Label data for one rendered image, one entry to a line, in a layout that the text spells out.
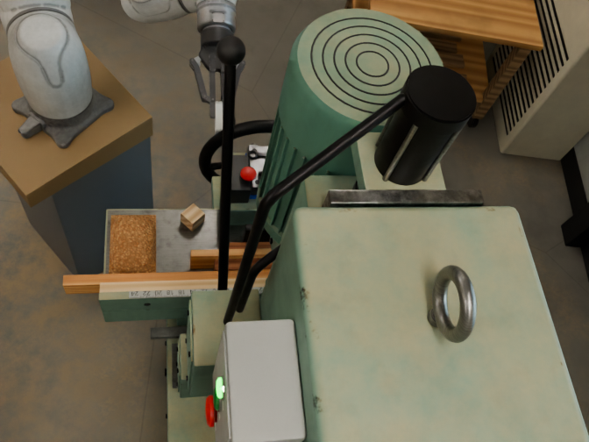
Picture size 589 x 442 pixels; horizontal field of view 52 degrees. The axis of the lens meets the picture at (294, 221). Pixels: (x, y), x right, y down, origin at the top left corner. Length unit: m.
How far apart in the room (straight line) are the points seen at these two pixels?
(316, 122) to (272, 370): 0.26
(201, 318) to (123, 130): 0.97
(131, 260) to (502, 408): 0.80
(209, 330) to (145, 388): 1.33
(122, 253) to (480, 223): 0.74
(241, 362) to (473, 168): 2.23
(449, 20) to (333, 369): 1.97
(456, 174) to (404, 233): 2.08
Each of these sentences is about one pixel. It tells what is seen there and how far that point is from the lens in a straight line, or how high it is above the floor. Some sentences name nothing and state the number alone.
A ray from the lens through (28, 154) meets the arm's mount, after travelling 1.61.
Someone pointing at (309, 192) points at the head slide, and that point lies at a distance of 0.66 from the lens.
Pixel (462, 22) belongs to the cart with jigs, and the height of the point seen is 0.53.
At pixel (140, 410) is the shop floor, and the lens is 2.01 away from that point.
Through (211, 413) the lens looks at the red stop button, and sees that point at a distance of 0.61.
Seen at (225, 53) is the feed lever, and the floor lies 1.44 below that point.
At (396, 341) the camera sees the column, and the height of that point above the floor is 1.52.
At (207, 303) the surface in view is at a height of 1.30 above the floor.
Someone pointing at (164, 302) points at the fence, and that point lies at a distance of 1.11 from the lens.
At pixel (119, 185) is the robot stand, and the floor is 0.45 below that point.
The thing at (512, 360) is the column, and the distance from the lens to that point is 0.54.
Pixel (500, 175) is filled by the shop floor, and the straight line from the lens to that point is 2.71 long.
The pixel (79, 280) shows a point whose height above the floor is 0.94.
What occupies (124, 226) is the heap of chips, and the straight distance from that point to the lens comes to 1.18.
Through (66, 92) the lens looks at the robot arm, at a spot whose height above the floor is 0.83.
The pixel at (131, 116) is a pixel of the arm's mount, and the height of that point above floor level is 0.68.
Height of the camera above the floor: 1.97
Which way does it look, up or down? 60 degrees down
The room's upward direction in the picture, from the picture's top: 21 degrees clockwise
